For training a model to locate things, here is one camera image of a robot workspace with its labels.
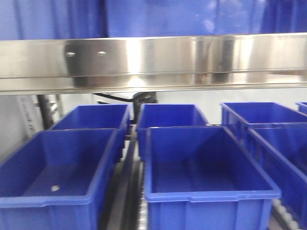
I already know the blue bin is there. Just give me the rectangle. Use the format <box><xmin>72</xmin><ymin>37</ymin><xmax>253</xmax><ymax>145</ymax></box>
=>
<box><xmin>296</xmin><ymin>102</ymin><xmax>307</xmax><ymax>114</ymax></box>
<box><xmin>221</xmin><ymin>102</ymin><xmax>307</xmax><ymax>136</ymax></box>
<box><xmin>136</xmin><ymin>103</ymin><xmax>209</xmax><ymax>161</ymax></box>
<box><xmin>0</xmin><ymin>128</ymin><xmax>122</xmax><ymax>230</ymax></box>
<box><xmin>50</xmin><ymin>103</ymin><xmax>131</xmax><ymax>130</ymax></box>
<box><xmin>144</xmin><ymin>126</ymin><xmax>281</xmax><ymax>230</ymax></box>
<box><xmin>245</xmin><ymin>126</ymin><xmax>307</xmax><ymax>230</ymax></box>

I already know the blue bin far right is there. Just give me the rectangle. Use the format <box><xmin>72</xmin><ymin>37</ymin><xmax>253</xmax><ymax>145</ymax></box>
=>
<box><xmin>296</xmin><ymin>102</ymin><xmax>307</xmax><ymax>114</ymax></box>

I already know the black bracket under shelf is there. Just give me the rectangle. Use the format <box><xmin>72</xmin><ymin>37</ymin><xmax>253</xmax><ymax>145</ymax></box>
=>
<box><xmin>94</xmin><ymin>92</ymin><xmax>158</xmax><ymax>125</ymax></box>

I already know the blue bin back left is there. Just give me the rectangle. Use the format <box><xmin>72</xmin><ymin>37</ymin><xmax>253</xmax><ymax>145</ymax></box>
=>
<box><xmin>50</xmin><ymin>103</ymin><xmax>131</xmax><ymax>130</ymax></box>

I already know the large blue crate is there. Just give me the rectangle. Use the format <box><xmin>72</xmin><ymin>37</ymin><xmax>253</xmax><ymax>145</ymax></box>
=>
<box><xmin>261</xmin><ymin>0</ymin><xmax>307</xmax><ymax>34</ymax></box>
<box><xmin>106</xmin><ymin>0</ymin><xmax>266</xmax><ymax>37</ymax></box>

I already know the blue bin back centre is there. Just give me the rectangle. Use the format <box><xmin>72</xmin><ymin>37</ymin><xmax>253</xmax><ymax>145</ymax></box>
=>
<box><xmin>136</xmin><ymin>103</ymin><xmax>209</xmax><ymax>161</ymax></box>

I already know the blue bin back right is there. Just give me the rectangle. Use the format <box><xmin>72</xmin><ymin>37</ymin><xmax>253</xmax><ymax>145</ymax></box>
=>
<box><xmin>221</xmin><ymin>102</ymin><xmax>307</xmax><ymax>136</ymax></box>

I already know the blue bin front left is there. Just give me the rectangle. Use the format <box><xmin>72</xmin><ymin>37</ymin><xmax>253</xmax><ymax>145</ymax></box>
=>
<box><xmin>0</xmin><ymin>128</ymin><xmax>122</xmax><ymax>230</ymax></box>

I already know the stainless steel shelf rail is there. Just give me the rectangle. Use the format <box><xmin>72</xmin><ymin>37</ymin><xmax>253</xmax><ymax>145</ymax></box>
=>
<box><xmin>0</xmin><ymin>33</ymin><xmax>307</xmax><ymax>95</ymax></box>

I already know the blue bin front centre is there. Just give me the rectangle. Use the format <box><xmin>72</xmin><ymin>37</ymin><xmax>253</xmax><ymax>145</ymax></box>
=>
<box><xmin>144</xmin><ymin>126</ymin><xmax>281</xmax><ymax>230</ymax></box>

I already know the large blue crate upper right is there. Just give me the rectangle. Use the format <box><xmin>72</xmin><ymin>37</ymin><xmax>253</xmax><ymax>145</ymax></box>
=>
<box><xmin>261</xmin><ymin>0</ymin><xmax>307</xmax><ymax>34</ymax></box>

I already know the large blue crate upper left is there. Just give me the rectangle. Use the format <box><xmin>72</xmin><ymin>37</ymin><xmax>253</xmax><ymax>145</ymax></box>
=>
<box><xmin>106</xmin><ymin>0</ymin><xmax>266</xmax><ymax>37</ymax></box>

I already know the steel ladder frame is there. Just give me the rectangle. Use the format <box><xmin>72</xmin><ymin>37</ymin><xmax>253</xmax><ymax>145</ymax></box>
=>
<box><xmin>36</xmin><ymin>94</ymin><xmax>64</xmax><ymax>130</ymax></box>

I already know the blue bin front right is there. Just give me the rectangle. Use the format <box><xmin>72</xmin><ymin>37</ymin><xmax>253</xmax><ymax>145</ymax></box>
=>
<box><xmin>245</xmin><ymin>126</ymin><xmax>307</xmax><ymax>230</ymax></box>

